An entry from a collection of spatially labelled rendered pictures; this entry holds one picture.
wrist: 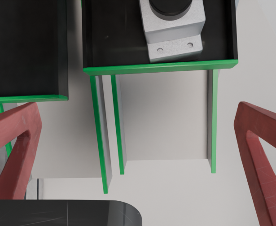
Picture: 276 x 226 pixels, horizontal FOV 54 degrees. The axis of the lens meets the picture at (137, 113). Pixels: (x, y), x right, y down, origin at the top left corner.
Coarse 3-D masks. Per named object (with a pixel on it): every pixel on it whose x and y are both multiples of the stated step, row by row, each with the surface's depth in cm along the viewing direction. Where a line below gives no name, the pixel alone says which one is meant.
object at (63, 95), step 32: (0, 0) 26; (32, 0) 25; (64, 0) 25; (0, 32) 25; (32, 32) 25; (64, 32) 24; (0, 64) 25; (32, 64) 25; (64, 64) 24; (0, 96) 25; (32, 96) 23; (64, 96) 24
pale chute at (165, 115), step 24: (168, 72) 37; (192, 72) 37; (216, 72) 33; (120, 96) 38; (144, 96) 39; (168, 96) 38; (192, 96) 38; (216, 96) 34; (120, 120) 37; (144, 120) 40; (168, 120) 40; (192, 120) 39; (216, 120) 35; (120, 144) 37; (144, 144) 41; (168, 144) 41; (192, 144) 40; (120, 168) 38
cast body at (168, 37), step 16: (144, 0) 19; (160, 0) 18; (176, 0) 18; (192, 0) 18; (144, 16) 19; (160, 16) 19; (176, 16) 18; (192, 16) 19; (144, 32) 19; (160, 32) 19; (176, 32) 20; (192, 32) 20; (160, 48) 22; (176, 48) 22; (192, 48) 22
